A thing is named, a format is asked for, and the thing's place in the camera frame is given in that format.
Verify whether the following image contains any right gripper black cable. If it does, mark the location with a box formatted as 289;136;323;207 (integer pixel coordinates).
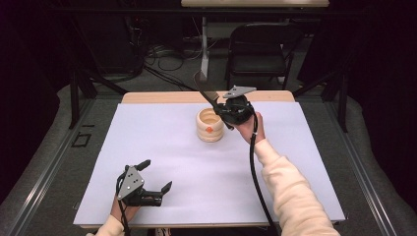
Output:
249;112;279;236

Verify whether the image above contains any black folding chair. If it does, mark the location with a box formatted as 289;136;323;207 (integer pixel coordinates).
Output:
224;22;304;91

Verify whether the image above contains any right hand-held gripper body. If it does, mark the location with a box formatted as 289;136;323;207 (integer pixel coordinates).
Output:
221;86;258;126

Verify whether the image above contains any tangle of floor cables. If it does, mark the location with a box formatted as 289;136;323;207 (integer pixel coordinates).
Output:
131;38;205;92

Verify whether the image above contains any white table cover sheet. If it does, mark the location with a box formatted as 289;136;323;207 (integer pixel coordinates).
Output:
73;101;346;226

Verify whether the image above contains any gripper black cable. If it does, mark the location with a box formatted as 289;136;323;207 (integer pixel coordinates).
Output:
249;112;279;236
115;173;132;236

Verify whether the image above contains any wooden table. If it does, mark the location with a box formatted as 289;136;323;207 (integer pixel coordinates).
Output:
79;90;340;229

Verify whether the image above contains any person's right hand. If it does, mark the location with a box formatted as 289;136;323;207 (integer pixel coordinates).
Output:
234;111;266;146

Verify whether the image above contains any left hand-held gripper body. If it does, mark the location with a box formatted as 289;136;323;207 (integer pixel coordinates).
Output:
116;165;164;207

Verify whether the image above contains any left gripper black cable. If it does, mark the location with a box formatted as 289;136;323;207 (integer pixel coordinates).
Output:
115;173;132;236

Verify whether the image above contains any black metal stand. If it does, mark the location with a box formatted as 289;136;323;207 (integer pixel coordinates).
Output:
67;70;129;130
292;70;349;133

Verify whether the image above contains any person's left hand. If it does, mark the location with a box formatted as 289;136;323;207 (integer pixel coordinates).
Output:
110;196;141;224

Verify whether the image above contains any white desk with metal leg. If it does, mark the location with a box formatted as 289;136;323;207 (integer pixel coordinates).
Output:
180;0;330;84

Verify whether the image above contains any black spatula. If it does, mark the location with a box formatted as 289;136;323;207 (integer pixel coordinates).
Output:
193;70;235;131

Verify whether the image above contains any cream ribbed knife holder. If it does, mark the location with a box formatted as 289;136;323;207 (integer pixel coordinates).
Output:
196;107;225;144

